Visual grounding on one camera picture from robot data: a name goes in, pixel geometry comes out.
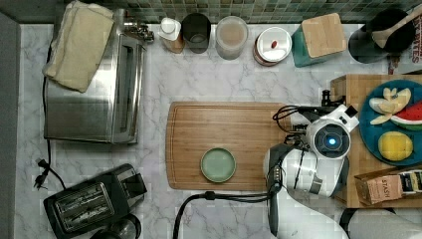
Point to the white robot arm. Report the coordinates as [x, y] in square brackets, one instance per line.
[316, 166]

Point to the white lidded jar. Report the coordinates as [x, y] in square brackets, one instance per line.
[272, 46]

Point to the clear plastic jar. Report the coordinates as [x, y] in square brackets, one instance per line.
[231, 35]

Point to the green ceramic plate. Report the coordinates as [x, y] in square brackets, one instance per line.
[218, 164]

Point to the black utensil holder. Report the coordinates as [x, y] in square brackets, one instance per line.
[364, 50]

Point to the teal box wooden lid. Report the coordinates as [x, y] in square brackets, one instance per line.
[317, 40]

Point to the tea bag box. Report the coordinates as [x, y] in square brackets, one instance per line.
[389, 185]

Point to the stainless toaster oven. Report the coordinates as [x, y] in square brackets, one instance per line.
[108, 110]

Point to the dark glass jar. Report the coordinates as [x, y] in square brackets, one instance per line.
[196, 30]

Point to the wooden spoon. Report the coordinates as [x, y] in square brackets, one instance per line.
[381, 37]

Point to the banana slices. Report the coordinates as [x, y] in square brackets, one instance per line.
[393, 102]

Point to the white cap bottle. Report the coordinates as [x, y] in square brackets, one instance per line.
[170, 35]

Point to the watermelon slice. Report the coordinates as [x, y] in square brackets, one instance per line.
[409, 118]

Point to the black power cord plug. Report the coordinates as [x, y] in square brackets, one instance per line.
[45, 164]

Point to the black toaster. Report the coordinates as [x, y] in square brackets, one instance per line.
[95, 202]

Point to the blue fruit plate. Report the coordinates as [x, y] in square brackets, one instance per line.
[370, 134]

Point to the beige folded towel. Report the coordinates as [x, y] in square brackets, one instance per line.
[79, 47]

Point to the bamboo cutting board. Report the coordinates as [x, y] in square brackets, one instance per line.
[247, 130]

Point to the yellow lemon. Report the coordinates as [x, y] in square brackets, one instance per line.
[395, 145]

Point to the wooden drawer cabinet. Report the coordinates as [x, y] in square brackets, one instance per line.
[356, 88]

